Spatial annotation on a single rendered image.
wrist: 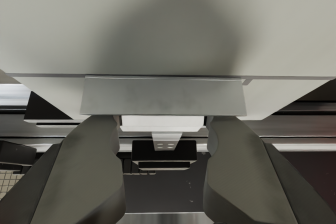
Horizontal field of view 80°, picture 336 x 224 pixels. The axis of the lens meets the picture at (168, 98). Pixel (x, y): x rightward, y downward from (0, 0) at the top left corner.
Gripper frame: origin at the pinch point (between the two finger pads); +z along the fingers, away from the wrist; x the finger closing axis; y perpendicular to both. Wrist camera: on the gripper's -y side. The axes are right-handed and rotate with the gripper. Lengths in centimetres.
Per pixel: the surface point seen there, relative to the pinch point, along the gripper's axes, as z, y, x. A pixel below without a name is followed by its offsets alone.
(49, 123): 6.5, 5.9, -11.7
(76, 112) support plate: 3.3, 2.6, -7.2
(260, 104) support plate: 1.8, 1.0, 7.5
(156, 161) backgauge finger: 16.1, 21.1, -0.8
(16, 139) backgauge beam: 22.8, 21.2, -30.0
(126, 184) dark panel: 33, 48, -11
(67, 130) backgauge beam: 23.8, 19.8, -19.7
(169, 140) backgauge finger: 9.6, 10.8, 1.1
